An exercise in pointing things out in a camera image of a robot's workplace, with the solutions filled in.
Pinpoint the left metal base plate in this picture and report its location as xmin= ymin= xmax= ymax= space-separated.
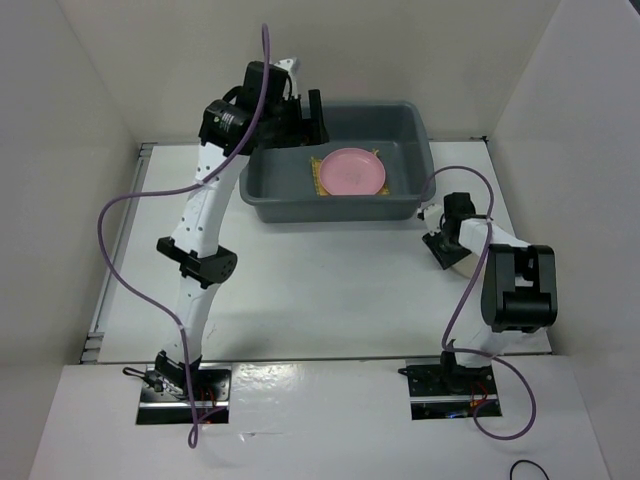
xmin=123 ymin=363 xmax=232 ymax=425

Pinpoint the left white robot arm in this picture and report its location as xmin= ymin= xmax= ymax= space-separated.
xmin=154 ymin=58 xmax=329 ymax=400

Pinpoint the white bowl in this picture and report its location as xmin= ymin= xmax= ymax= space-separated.
xmin=449 ymin=253 xmax=479 ymax=279

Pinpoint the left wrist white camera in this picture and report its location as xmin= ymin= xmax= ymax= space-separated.
xmin=274 ymin=57 xmax=301 ymax=98

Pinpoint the aluminium table edge rail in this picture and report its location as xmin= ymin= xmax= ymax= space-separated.
xmin=79 ymin=142 xmax=155 ymax=365

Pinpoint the yellow bamboo mat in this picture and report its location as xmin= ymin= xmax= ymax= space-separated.
xmin=308 ymin=146 xmax=392 ymax=198

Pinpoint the pink plastic plate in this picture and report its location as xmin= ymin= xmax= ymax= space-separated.
xmin=318 ymin=147 xmax=387 ymax=197

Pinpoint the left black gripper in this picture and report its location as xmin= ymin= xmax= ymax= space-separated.
xmin=263 ymin=89 xmax=329 ymax=149

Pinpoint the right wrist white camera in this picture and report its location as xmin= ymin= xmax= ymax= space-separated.
xmin=416 ymin=203 xmax=443 ymax=222

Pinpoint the black cable loop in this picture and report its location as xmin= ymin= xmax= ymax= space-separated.
xmin=510 ymin=459 xmax=550 ymax=480

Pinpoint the wrist white camera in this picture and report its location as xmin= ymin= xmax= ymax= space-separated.
xmin=416 ymin=203 xmax=443 ymax=222
xmin=274 ymin=57 xmax=301 ymax=98

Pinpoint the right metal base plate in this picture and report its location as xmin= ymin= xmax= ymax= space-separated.
xmin=397 ymin=354 xmax=502 ymax=420

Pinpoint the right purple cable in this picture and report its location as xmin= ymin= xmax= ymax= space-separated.
xmin=419 ymin=166 xmax=539 ymax=441

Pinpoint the purple cable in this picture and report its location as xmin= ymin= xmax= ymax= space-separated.
xmin=419 ymin=166 xmax=539 ymax=441
xmin=96 ymin=22 xmax=274 ymax=448

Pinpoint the metal base plate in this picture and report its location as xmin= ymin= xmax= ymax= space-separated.
xmin=123 ymin=363 xmax=232 ymax=425
xmin=397 ymin=354 xmax=502 ymax=420

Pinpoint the grey plastic bin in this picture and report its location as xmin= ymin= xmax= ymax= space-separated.
xmin=239 ymin=101 xmax=436 ymax=223

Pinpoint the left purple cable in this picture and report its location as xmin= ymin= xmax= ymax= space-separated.
xmin=96 ymin=22 xmax=274 ymax=448

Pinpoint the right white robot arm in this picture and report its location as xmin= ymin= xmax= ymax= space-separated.
xmin=417 ymin=192 xmax=558 ymax=393

